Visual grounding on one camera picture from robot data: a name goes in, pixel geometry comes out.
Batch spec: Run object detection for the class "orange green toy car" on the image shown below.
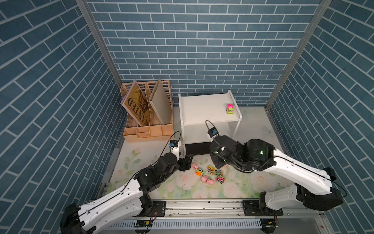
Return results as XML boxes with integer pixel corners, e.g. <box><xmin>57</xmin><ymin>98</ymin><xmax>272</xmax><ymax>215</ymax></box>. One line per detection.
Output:
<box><xmin>196</xmin><ymin>168</ymin><xmax>205</xmax><ymax>176</ymax></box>

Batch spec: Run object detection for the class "green striped toy car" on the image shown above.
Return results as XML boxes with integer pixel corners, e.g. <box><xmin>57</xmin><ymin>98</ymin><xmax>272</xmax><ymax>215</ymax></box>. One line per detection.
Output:
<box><xmin>207</xmin><ymin>165</ymin><xmax>215</xmax><ymax>175</ymax></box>

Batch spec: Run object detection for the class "pink green toy car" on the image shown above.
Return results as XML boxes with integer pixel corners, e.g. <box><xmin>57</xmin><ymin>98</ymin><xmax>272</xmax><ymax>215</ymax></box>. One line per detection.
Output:
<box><xmin>227</xmin><ymin>104</ymin><xmax>234</xmax><ymax>115</ymax></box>

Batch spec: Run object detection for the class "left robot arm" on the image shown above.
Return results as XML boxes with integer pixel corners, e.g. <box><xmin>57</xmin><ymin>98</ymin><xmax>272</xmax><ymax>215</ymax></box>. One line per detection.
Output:
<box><xmin>60</xmin><ymin>153</ymin><xmax>193</xmax><ymax>234</ymax></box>

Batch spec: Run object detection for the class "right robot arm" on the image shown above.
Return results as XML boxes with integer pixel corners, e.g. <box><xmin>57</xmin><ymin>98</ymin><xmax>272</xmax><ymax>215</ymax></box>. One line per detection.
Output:
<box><xmin>209</xmin><ymin>135</ymin><xmax>343</xmax><ymax>215</ymax></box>

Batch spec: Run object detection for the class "pink pig toy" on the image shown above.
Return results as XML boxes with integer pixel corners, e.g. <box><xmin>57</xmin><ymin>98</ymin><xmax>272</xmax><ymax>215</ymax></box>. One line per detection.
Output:
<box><xmin>206</xmin><ymin>179</ymin><xmax>215</xmax><ymax>185</ymax></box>
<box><xmin>191</xmin><ymin>163</ymin><xmax>199</xmax><ymax>170</ymax></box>

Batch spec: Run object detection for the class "floral table mat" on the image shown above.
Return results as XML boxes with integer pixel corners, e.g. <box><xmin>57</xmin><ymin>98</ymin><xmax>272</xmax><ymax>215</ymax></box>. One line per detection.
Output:
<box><xmin>105</xmin><ymin>106</ymin><xmax>296</xmax><ymax>200</ymax></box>

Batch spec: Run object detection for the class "pink green toy truck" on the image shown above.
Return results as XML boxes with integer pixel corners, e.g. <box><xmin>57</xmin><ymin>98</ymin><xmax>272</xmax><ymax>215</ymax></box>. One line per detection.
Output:
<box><xmin>216</xmin><ymin>175</ymin><xmax>226</xmax><ymax>184</ymax></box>

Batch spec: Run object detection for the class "peach desk file organizer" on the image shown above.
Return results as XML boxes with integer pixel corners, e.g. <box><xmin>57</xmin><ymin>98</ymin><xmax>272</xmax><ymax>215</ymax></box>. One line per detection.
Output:
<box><xmin>120</xmin><ymin>79</ymin><xmax>174</xmax><ymax>142</ymax></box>

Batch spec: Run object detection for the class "white three-tier shelf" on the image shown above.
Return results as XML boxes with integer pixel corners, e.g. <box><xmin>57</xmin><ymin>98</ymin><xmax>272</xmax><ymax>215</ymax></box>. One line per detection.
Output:
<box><xmin>178</xmin><ymin>90</ymin><xmax>243</xmax><ymax>155</ymax></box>

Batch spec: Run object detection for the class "beige board book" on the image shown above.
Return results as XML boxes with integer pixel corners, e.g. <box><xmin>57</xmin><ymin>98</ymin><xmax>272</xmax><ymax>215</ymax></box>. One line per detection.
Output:
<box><xmin>150</xmin><ymin>79</ymin><xmax>171</xmax><ymax>125</ymax></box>

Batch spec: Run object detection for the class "wanted poster book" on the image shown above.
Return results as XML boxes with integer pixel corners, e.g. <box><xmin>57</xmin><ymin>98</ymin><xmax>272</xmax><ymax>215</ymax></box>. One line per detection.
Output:
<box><xmin>121</xmin><ymin>81</ymin><xmax>150</xmax><ymax>126</ymax></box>

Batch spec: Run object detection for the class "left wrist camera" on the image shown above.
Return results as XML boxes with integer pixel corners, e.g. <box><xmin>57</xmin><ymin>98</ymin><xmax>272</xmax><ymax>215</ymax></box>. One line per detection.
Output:
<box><xmin>169</xmin><ymin>139</ymin><xmax>181</xmax><ymax>159</ymax></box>

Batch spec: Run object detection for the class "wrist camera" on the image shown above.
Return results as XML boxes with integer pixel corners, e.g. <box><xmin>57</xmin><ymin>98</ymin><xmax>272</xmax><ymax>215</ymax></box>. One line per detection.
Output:
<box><xmin>207</xmin><ymin>127</ymin><xmax>219</xmax><ymax>141</ymax></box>
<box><xmin>169</xmin><ymin>139</ymin><xmax>181</xmax><ymax>159</ymax></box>

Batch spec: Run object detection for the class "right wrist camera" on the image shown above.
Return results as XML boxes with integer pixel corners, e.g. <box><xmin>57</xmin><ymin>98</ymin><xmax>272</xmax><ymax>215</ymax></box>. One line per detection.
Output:
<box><xmin>207</xmin><ymin>127</ymin><xmax>219</xmax><ymax>141</ymax></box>

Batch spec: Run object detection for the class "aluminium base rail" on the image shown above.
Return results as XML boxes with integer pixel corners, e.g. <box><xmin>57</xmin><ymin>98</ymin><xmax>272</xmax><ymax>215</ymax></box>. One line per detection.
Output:
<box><xmin>153</xmin><ymin>199</ymin><xmax>325</xmax><ymax>219</ymax></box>

